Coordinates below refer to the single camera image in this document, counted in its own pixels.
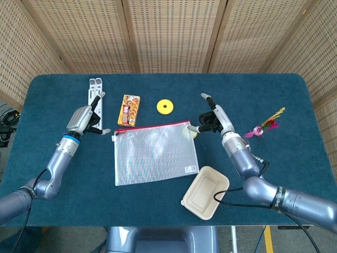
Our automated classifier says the grey robot torso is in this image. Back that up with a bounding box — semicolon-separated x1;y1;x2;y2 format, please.
105;226;219;253

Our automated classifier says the black floor cable bundle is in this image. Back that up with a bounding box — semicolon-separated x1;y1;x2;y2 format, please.
0;102;22;148

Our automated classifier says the teal table cloth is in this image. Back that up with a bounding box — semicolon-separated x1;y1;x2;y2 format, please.
0;73;337;227

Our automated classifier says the pink feather shuttlecock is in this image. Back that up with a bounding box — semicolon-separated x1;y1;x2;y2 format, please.
244;107;286;140

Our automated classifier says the woven folding screen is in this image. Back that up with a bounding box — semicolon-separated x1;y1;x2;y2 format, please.
0;0;337;169

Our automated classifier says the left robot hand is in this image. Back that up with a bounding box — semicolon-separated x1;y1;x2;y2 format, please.
66;91;111;137

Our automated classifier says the beige pulp food container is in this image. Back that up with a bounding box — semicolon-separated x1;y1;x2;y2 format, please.
181;166;230;221

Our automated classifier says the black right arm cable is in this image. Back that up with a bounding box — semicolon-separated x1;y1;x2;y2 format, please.
213;155;325;253

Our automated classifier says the yellow curry roux box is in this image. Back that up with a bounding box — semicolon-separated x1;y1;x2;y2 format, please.
117;94;141;127

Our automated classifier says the clear mesh zipper pouch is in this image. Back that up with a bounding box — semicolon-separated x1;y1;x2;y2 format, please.
111;120;200;187

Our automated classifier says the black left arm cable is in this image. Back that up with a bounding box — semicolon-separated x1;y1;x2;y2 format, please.
12;168;50;253

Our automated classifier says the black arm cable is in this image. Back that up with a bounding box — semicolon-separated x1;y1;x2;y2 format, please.
213;155;325;253
12;168;50;253

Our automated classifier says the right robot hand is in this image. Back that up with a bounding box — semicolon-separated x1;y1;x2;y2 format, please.
187;92;236;138

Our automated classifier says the bright yellow ring disc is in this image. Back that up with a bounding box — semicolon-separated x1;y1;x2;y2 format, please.
156;99;174;115

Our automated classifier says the white folding stand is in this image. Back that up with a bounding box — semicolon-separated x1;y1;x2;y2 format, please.
86;77;104;131

